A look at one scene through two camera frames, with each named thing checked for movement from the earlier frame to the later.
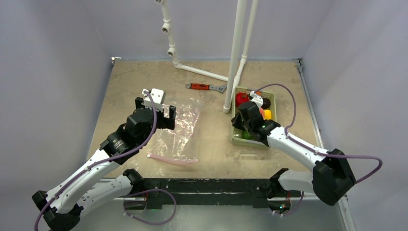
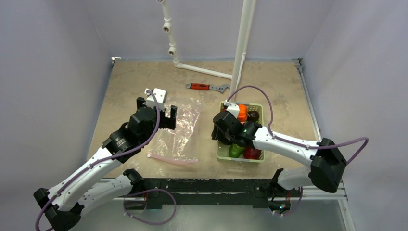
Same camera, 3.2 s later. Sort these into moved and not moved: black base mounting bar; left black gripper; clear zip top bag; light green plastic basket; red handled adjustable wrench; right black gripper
Moved: right black gripper; light green plastic basket
Not moved: red handled adjustable wrench; left black gripper; clear zip top bag; black base mounting bar
